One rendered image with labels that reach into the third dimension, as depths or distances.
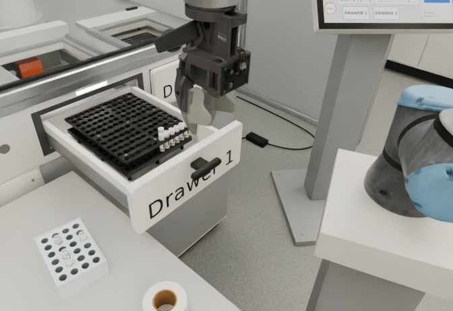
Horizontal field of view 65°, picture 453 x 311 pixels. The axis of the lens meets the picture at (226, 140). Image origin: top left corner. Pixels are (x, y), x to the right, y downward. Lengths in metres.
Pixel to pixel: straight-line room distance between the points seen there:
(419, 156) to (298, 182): 1.44
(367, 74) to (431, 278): 0.99
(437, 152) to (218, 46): 0.34
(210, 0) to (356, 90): 1.17
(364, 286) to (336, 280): 0.06
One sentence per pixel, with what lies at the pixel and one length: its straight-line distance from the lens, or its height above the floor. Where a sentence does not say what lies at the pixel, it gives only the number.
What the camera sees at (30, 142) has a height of 0.87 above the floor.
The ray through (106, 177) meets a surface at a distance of 0.72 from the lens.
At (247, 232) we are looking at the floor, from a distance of 1.76.
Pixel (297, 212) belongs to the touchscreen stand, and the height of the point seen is 0.04.
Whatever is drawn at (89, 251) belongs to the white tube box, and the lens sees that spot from 0.71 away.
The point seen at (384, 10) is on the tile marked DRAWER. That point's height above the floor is 1.01.
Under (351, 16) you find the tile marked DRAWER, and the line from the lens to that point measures 1.34.
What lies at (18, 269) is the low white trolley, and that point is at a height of 0.76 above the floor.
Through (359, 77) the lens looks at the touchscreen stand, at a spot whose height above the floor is 0.73.
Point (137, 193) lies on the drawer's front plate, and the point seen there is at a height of 0.92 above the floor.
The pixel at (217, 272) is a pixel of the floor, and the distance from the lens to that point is 1.62.
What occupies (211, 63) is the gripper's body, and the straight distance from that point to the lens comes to 0.50.
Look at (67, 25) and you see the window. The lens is 0.86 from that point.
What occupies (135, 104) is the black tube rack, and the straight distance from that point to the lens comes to 0.89.
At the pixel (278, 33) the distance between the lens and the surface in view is 2.52.
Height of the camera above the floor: 1.34
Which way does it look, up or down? 36 degrees down
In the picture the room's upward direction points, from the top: 3 degrees clockwise
